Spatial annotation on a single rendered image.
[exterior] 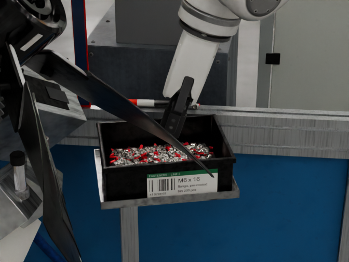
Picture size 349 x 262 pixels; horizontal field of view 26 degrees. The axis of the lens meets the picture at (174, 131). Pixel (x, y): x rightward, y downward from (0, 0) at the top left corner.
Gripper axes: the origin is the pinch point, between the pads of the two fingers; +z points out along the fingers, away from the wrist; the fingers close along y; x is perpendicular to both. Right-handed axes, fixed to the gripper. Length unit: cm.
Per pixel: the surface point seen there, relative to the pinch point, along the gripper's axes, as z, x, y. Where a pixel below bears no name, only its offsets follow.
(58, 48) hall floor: 119, -58, -278
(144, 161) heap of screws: 16.4, -1.7, -14.7
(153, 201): 17.7, 1.7, -5.6
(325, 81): 51, 59, -175
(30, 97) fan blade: -12.0, -16.1, 28.6
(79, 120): 5.8, -13.3, -2.3
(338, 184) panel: 18, 36, -31
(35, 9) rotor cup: -16.7, -19.9, 16.7
